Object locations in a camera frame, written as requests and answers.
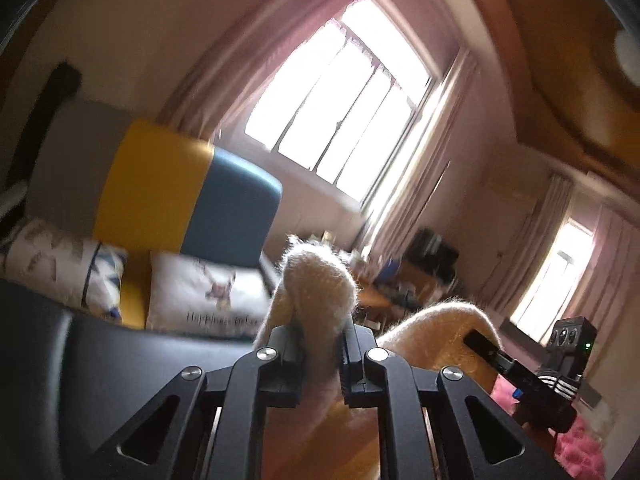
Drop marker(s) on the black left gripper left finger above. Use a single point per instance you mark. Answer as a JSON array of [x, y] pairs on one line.
[[207, 424]]

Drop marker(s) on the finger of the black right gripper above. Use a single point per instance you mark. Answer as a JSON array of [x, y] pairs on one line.
[[525, 382]]

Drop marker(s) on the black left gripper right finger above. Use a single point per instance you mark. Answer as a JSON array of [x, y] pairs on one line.
[[436, 425]]

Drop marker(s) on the pink fluffy cloth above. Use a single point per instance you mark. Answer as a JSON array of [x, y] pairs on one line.
[[577, 452]]

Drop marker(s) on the white deer print pillow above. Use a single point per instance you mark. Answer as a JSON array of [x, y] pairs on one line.
[[196, 297]]

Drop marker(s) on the wooden side table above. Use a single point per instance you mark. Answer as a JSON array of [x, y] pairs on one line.
[[402, 288]]

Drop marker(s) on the white blue triangle pillow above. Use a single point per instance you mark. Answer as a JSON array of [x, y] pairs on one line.
[[78, 272]]

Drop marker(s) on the grey yellow blue sofa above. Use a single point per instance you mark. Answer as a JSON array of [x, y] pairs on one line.
[[102, 173]]

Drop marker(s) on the bright barred window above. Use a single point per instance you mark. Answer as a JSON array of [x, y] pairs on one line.
[[341, 104]]

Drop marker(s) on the pink curtain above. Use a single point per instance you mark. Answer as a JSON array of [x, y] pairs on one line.
[[244, 58]]

